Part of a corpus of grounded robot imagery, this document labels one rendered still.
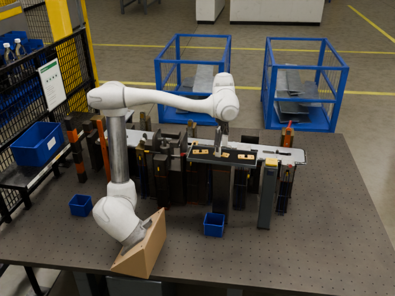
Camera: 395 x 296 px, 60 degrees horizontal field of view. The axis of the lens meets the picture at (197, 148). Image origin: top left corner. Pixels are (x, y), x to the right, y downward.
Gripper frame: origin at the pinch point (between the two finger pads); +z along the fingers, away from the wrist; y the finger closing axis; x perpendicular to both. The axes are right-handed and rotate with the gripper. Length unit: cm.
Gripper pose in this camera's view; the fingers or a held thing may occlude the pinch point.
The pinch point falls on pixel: (221, 148)
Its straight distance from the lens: 184.3
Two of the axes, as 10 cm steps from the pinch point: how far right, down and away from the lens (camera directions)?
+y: 3.9, -5.0, 7.8
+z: 0.1, 8.4, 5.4
